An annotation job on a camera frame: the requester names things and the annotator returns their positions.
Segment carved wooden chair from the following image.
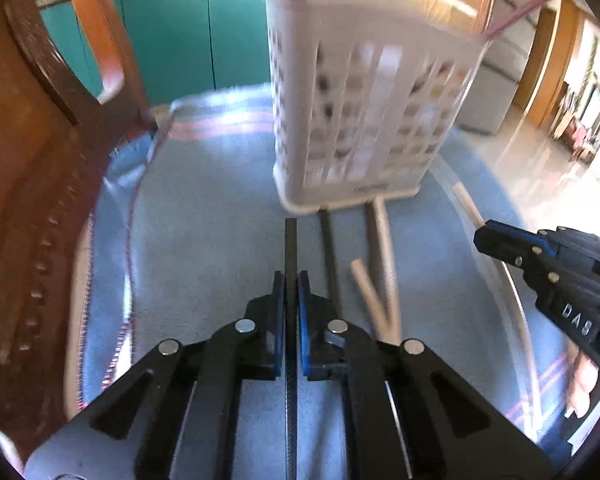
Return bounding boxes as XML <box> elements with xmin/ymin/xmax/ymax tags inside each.
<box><xmin>0</xmin><ymin>0</ymin><xmax>156</xmax><ymax>461</ymax></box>

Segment clothes drying rack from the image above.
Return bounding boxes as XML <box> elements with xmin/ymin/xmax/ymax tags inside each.
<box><xmin>550</xmin><ymin>85</ymin><xmax>600</xmax><ymax>161</ymax></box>

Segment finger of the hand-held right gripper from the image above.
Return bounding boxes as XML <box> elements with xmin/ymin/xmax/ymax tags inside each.
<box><xmin>473</xmin><ymin>221</ymin><xmax>562</xmax><ymax>302</ymax></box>
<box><xmin>486</xmin><ymin>219</ymin><xmax>557</xmax><ymax>257</ymax></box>

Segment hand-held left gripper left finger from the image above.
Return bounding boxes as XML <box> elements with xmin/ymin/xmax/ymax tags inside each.
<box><xmin>87</xmin><ymin>270</ymin><xmax>287</xmax><ymax>480</ymax></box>

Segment silver refrigerator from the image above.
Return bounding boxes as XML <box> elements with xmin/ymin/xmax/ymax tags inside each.
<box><xmin>455</xmin><ymin>0</ymin><xmax>541</xmax><ymax>136</ymax></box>

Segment blue striped cloth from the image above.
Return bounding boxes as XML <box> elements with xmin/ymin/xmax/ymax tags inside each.
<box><xmin>22</xmin><ymin>85</ymin><xmax>596</xmax><ymax>480</ymax></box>

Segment wooden doorway frame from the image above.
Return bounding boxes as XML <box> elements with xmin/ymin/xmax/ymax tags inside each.
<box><xmin>512</xmin><ymin>0</ymin><xmax>586</xmax><ymax>128</ymax></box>

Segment white plastic utensil basket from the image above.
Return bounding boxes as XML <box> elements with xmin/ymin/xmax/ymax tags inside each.
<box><xmin>265</xmin><ymin>0</ymin><xmax>491</xmax><ymax>213</ymax></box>

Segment person's dark blue pants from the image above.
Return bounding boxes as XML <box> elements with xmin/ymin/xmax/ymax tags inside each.
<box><xmin>535</xmin><ymin>400</ymin><xmax>600</xmax><ymax>466</ymax></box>

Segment dark brown chopstick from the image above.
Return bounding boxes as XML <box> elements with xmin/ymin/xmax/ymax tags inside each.
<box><xmin>284</xmin><ymin>217</ymin><xmax>301</xmax><ymax>480</ymax></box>

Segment red chopstick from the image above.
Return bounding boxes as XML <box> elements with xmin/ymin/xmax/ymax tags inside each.
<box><xmin>482</xmin><ymin>0</ymin><xmax>566</xmax><ymax>41</ymax></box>

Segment person's right hand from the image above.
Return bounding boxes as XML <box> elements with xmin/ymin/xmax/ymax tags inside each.
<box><xmin>565</xmin><ymin>345</ymin><xmax>600</xmax><ymax>418</ymax></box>

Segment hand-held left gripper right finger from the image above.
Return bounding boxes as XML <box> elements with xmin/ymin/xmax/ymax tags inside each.
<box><xmin>298</xmin><ymin>270</ymin><xmax>496</xmax><ymax>480</ymax></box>

